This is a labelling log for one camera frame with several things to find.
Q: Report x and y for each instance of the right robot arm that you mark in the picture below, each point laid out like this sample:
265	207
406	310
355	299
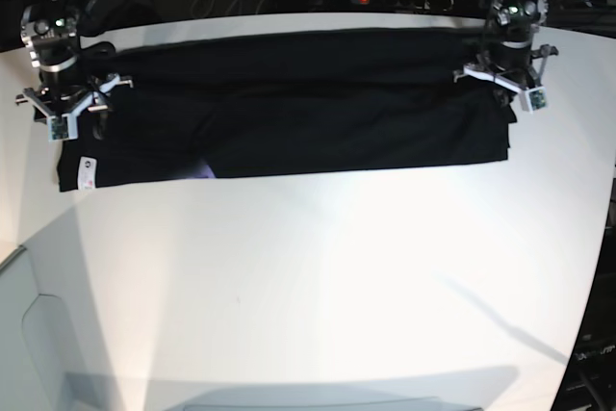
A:
51	33

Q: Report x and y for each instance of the black T-shirt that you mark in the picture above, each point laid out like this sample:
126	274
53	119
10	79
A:
297	103

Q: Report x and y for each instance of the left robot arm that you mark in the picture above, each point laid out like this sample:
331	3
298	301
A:
513	20

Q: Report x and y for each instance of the white clothing label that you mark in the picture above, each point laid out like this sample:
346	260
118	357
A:
86	174

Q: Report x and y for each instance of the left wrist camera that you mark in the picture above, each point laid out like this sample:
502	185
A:
533	100

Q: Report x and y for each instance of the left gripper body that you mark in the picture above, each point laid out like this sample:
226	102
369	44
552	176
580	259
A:
515	66

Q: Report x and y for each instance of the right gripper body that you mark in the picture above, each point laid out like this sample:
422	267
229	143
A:
71	88

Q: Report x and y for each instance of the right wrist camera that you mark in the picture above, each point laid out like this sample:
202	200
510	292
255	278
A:
62	128

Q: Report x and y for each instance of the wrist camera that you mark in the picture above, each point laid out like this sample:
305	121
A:
62	128
533	100

